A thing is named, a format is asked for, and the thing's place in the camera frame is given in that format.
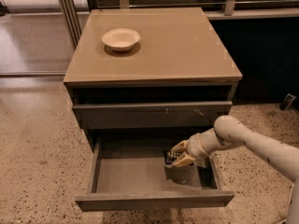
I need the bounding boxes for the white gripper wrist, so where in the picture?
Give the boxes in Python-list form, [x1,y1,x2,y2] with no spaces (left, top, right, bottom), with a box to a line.
[171,129,222,168]

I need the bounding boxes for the black rxbar chocolate wrapper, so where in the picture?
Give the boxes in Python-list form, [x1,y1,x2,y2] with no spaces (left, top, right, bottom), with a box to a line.
[164,151,181,164]

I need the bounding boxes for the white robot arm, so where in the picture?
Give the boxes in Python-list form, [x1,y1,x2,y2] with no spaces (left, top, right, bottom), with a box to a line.
[171,115,299,224]

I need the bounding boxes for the closed grey top drawer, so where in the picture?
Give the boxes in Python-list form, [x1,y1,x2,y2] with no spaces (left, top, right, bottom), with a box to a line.
[73,101,233,129]

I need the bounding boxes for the open grey middle drawer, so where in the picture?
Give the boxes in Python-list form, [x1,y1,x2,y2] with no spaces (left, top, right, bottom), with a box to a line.
[75,135,235,211]

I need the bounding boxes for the grey drawer cabinet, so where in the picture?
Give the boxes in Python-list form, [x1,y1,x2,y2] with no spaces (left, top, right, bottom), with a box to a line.
[63,7,243,152]

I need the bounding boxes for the white ceramic bowl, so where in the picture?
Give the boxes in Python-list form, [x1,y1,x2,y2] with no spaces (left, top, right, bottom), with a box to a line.
[102,28,141,52]

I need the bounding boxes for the small black floor bracket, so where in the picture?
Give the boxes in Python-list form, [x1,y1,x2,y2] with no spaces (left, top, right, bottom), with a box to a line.
[279,93,296,111]

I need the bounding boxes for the metal frame post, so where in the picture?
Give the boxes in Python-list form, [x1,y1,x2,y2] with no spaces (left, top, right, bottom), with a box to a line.
[58,0,81,49]

